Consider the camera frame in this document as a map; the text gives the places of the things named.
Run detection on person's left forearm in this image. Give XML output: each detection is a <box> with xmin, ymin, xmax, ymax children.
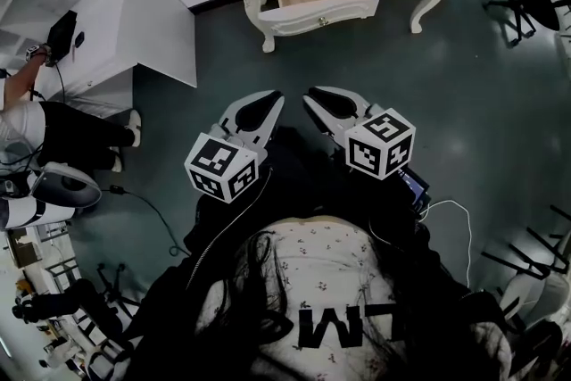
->
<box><xmin>181</xmin><ymin>186</ymin><xmax>280</xmax><ymax>286</ymax></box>

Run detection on person's legs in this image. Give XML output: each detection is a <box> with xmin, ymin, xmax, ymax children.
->
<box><xmin>266</xmin><ymin>124</ymin><xmax>358</xmax><ymax>225</ymax></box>

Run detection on white cable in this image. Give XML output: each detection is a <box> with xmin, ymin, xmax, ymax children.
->
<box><xmin>418</xmin><ymin>198</ymin><xmax>474</xmax><ymax>289</ymax></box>

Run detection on person's right forearm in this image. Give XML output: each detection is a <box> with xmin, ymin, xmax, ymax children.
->
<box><xmin>368</xmin><ymin>173</ymin><xmax>450</xmax><ymax>286</ymax></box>

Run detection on person's torso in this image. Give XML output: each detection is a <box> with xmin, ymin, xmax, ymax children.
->
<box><xmin>146</xmin><ymin>216</ymin><xmax>518</xmax><ymax>381</ymax></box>

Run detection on black flat box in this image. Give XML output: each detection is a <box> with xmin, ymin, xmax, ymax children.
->
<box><xmin>46</xmin><ymin>10</ymin><xmax>79</xmax><ymax>68</ymax></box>

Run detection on white chair black legs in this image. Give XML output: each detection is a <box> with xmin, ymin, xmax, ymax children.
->
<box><xmin>480</xmin><ymin>203</ymin><xmax>571</xmax><ymax>329</ymax></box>

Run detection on small cabled device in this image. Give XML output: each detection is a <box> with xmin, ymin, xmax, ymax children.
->
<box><xmin>398</xmin><ymin>166</ymin><xmax>433</xmax><ymax>211</ymax></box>

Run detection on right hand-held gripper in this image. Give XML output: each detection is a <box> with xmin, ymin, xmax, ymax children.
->
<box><xmin>302</xmin><ymin>86</ymin><xmax>417</xmax><ymax>181</ymax></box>

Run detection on white black striped object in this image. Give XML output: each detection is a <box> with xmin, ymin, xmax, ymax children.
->
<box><xmin>73</xmin><ymin>302</ymin><xmax>145</xmax><ymax>381</ymax></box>

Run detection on white black banded cylinder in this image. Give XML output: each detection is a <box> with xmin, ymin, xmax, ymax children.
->
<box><xmin>0</xmin><ymin>195</ymin><xmax>76</xmax><ymax>231</ymax></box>

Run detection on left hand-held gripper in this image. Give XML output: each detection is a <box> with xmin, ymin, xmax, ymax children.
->
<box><xmin>184</xmin><ymin>89</ymin><xmax>286</xmax><ymax>204</ymax></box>

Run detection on grey shell seat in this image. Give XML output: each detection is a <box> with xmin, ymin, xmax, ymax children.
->
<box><xmin>32</xmin><ymin>161</ymin><xmax>103</xmax><ymax>209</ymax></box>

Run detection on white partition panel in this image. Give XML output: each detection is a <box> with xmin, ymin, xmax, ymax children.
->
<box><xmin>98</xmin><ymin>0</ymin><xmax>199</xmax><ymax>89</ymax></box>

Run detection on black floor cable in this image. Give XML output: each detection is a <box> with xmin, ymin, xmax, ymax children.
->
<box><xmin>124</xmin><ymin>189</ymin><xmax>194</xmax><ymax>258</ymax></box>

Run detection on white desk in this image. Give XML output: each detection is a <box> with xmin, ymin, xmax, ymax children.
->
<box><xmin>0</xmin><ymin>0</ymin><xmax>136</xmax><ymax>118</ymax></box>

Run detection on thin grey gripper cable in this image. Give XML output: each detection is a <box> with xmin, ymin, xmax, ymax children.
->
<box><xmin>186</xmin><ymin>167</ymin><xmax>274</xmax><ymax>292</ymax></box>

